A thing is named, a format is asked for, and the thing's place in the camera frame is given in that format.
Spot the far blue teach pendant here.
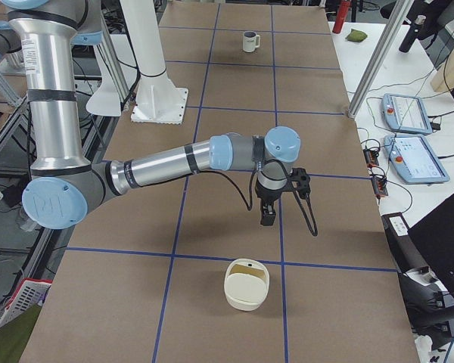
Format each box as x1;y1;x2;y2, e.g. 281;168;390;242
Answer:
381;93;432;135

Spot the black monitor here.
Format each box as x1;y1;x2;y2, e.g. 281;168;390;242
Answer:
409;193;454;296

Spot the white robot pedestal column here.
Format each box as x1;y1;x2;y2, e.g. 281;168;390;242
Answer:
120;0;166;94

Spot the black braided cable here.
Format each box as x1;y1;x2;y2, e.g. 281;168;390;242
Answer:
238;158;319;238

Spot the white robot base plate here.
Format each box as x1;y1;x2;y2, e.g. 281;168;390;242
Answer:
131;85;188;125

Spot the cream plastic basket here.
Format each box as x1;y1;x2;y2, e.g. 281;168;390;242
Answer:
224;259;270;312

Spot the white mug with HOME print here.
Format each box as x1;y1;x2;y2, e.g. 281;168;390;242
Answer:
242;31;260;53

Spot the blue teach pendant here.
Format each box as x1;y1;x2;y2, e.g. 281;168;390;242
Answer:
381;93;432;135
384;135;450;185

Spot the green cloth bag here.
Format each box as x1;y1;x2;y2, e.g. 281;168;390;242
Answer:
345;29;368;43

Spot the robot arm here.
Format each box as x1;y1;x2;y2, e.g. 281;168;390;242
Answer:
5;1;301;230

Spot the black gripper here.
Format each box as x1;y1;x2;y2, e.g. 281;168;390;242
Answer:
255;185;284;226

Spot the near blue teach pendant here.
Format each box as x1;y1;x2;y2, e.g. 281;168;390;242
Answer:
384;135;450;185

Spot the red cylinder bottle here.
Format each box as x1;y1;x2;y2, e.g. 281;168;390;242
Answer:
332;0;351;34

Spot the aluminium frame post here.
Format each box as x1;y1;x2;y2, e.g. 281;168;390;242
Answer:
347;0;414;119

